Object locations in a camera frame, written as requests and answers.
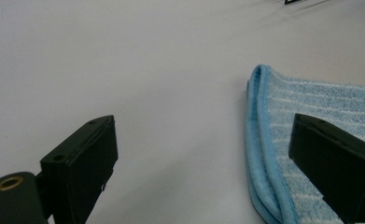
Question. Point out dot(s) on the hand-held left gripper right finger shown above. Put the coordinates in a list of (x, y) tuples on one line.
[(335, 165)]

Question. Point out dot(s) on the blue striped towel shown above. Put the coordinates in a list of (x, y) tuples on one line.
[(320, 96)]

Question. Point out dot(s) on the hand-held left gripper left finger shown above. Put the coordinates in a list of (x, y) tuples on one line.
[(83, 161)]

